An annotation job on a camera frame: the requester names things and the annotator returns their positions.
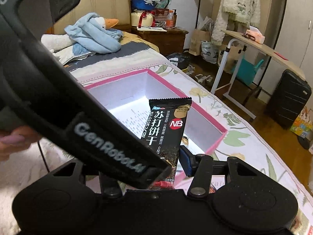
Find person's left hand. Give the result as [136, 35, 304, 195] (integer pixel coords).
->
[0, 127, 38, 161]

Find grey blanket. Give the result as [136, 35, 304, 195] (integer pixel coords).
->
[64, 38, 160, 73]

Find white printed bag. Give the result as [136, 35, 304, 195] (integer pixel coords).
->
[201, 40, 220, 64]

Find white wardrobe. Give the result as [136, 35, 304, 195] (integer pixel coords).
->
[275, 0, 313, 80]

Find beige padded headboard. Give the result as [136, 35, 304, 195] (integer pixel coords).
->
[48, 0, 138, 35]

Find dark wooden nightstand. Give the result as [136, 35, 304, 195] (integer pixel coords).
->
[132, 26, 189, 56]

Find black cracker packet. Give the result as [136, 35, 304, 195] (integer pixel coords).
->
[140, 97, 192, 189]

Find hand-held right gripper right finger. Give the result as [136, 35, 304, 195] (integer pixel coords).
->
[180, 146, 260, 198]

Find teal bag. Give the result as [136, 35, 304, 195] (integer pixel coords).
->
[238, 54, 266, 87]

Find black bag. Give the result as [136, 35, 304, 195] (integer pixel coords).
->
[166, 52, 192, 71]

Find brown paper bag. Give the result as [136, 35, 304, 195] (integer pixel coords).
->
[189, 29, 212, 57]
[217, 43, 243, 74]

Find black cable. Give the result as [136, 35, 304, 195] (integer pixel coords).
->
[37, 141, 50, 175]

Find orange bottle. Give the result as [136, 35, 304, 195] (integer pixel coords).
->
[165, 9, 177, 30]

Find light blue blanket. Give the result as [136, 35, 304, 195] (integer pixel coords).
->
[64, 13, 123, 54]

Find white gift box red ribbon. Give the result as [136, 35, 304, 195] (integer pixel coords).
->
[131, 10, 157, 28]

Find floral bedspread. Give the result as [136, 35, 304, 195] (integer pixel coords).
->
[0, 29, 313, 235]

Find pink cardboard box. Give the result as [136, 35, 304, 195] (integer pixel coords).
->
[83, 69, 228, 186]

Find green bag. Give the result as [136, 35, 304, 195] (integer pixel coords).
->
[156, 0, 172, 10]

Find blue flower gift basket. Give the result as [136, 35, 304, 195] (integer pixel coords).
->
[129, 0, 162, 12]

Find white slippers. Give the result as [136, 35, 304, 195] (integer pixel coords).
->
[194, 73, 214, 87]

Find black suitcase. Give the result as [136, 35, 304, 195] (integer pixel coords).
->
[265, 69, 313, 131]

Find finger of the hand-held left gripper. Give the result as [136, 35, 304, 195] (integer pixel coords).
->
[24, 53, 173, 190]

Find pink tissue pack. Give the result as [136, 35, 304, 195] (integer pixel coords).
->
[245, 25, 266, 44]

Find white pillow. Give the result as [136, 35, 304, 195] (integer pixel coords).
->
[40, 34, 74, 53]

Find white fuzzy jacket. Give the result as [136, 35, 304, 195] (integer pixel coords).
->
[211, 0, 261, 46]

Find white goose plush toy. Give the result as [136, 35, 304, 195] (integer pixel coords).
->
[94, 16, 119, 31]

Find white-legged folding table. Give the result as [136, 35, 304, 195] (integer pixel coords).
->
[210, 29, 308, 123]

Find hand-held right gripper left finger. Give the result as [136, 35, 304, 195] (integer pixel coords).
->
[50, 160, 123, 199]

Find colourful cardboard box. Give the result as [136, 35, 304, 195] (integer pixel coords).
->
[289, 107, 313, 139]

